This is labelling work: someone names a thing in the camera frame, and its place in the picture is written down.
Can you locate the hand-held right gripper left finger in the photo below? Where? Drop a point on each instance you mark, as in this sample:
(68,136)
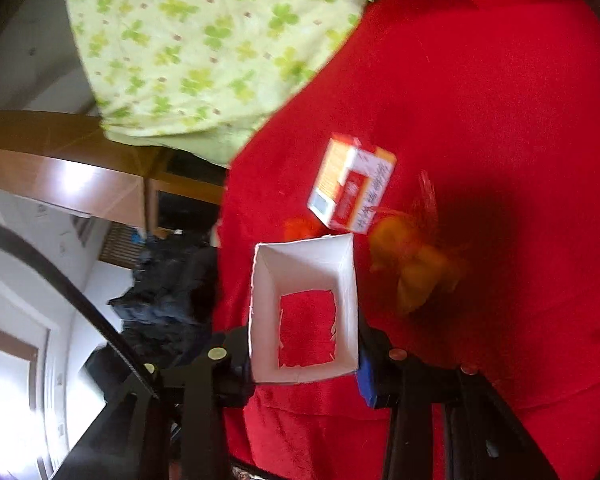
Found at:
(232,385)

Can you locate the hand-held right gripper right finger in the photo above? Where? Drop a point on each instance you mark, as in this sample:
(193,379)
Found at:
(370,385)

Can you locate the yellow candy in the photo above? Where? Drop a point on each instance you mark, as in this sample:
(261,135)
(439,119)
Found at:
(415,270)

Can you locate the blue and white carton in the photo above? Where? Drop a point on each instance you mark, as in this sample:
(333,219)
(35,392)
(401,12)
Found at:
(300,260)

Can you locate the red wrapper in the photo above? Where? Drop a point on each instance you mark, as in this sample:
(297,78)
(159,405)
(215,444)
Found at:
(300,227)

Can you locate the orange white medicine box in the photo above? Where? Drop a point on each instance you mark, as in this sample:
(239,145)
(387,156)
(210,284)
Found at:
(345,185)

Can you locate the black puffer jacket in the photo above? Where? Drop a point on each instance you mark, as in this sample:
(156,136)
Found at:
(170,300)

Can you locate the wooden lattice door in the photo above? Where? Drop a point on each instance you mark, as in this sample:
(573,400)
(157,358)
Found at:
(117,245)

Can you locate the wooden pillar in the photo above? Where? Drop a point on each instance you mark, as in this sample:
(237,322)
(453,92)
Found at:
(55,160)

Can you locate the red blanket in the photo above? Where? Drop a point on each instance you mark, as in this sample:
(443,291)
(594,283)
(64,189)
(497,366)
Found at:
(480,110)

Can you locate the green clover print quilt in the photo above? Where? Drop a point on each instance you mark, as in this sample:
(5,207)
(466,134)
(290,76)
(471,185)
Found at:
(180,35)

